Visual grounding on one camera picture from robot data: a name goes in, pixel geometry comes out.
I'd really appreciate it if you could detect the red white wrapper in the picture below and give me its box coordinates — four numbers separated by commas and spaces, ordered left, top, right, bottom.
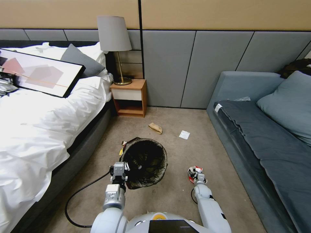
186, 165, 207, 184

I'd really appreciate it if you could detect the trash bin with black bag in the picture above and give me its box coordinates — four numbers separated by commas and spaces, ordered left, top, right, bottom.
120, 137, 168, 191

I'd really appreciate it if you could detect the red yellow snack wrapper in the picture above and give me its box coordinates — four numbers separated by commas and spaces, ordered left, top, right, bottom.
118, 140, 129, 156

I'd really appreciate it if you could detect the crumpled brown paper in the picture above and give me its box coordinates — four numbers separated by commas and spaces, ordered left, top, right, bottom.
148, 122, 164, 135

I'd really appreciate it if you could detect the blue grey sofa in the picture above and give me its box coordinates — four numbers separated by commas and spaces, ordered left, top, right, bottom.
206, 71, 311, 233

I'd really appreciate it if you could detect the white robot front shell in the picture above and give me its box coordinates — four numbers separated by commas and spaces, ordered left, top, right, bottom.
126, 210, 202, 233

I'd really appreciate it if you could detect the wooden nightstand white drawer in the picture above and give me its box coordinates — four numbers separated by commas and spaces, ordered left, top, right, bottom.
109, 78, 148, 118

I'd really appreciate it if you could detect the dark grey sofa blanket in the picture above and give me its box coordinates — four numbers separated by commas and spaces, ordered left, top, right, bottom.
213, 99, 311, 233

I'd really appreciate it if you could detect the white bed duvet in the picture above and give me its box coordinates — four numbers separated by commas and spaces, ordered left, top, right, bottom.
0, 75, 113, 233

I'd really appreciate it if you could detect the blue grey sofa cushion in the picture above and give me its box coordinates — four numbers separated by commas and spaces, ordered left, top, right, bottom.
256, 71, 311, 147

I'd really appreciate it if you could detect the grey pillow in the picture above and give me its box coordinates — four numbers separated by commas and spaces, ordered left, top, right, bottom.
60, 43, 106, 79

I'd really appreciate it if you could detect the black framed abstract picture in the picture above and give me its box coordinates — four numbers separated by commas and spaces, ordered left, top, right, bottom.
0, 48, 86, 99

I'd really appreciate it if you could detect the grey shade brass table lamp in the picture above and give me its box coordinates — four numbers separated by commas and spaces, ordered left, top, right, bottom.
97, 15, 133, 86

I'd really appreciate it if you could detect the black white clutter pile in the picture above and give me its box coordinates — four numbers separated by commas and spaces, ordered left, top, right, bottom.
0, 71, 19, 97

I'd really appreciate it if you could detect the black bag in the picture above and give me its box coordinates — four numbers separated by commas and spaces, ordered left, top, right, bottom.
278, 58, 311, 80

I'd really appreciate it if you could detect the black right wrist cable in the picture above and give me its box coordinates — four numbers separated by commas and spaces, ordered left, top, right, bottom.
190, 187, 199, 205

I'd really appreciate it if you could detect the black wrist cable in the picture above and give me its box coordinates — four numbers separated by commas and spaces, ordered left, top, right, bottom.
64, 170, 114, 228
190, 187, 199, 205

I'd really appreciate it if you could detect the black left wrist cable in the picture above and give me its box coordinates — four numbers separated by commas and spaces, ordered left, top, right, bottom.
64, 170, 114, 228

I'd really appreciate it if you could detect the dark grey bed frame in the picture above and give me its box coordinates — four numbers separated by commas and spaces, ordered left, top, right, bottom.
11, 98, 118, 233

